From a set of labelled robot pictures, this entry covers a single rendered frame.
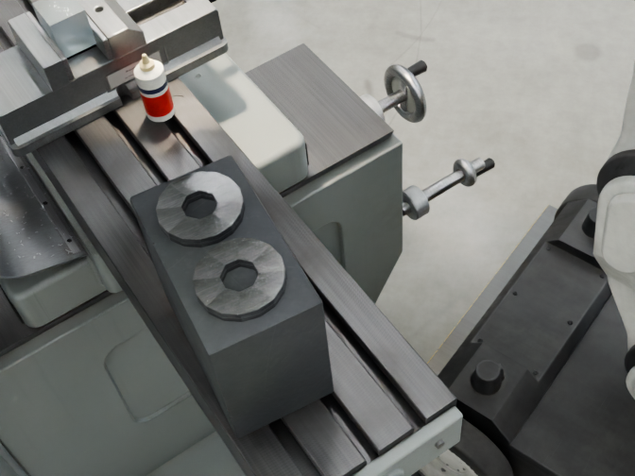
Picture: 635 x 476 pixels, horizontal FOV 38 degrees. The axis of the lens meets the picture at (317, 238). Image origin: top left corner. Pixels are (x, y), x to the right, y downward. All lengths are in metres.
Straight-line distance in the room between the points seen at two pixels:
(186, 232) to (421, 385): 0.32
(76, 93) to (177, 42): 0.16
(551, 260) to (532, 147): 0.99
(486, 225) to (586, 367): 0.92
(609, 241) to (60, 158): 0.73
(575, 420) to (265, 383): 0.66
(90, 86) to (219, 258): 0.50
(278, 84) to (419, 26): 1.30
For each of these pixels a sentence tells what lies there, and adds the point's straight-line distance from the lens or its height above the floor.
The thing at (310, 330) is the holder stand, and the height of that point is 1.11.
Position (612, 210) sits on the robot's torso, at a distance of 1.13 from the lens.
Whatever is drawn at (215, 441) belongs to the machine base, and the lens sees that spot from 1.88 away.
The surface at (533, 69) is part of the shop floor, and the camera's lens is 2.77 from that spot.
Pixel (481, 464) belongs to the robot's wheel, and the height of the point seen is 0.58.
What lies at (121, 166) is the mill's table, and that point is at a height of 0.96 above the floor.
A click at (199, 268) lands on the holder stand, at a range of 0.90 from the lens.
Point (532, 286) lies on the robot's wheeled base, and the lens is 1.57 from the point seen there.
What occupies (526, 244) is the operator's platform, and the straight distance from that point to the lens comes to 1.85.
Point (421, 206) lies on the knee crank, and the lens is 1.70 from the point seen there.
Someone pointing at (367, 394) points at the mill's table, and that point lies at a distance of 1.04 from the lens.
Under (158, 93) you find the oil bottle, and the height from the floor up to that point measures 1.01.
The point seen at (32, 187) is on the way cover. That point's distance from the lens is 1.40.
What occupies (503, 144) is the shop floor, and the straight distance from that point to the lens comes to 2.56.
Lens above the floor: 1.89
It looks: 53 degrees down
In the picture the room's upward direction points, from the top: 7 degrees counter-clockwise
